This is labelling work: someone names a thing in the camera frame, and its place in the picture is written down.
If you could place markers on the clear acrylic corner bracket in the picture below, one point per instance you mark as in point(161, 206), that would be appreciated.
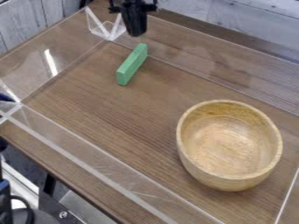
point(107, 30)

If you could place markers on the green rectangular block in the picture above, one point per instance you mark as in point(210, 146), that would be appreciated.
point(131, 64)

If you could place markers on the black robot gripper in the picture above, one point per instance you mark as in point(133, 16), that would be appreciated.
point(137, 27)

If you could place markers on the black table leg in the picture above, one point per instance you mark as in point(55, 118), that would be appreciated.
point(49, 184)

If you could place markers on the clear acrylic barrier wall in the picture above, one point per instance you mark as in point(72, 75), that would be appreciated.
point(119, 190)

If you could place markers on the grey metal base plate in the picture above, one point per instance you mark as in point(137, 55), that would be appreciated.
point(48, 213)

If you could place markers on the brown wooden bowl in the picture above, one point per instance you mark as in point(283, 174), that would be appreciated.
point(228, 144)

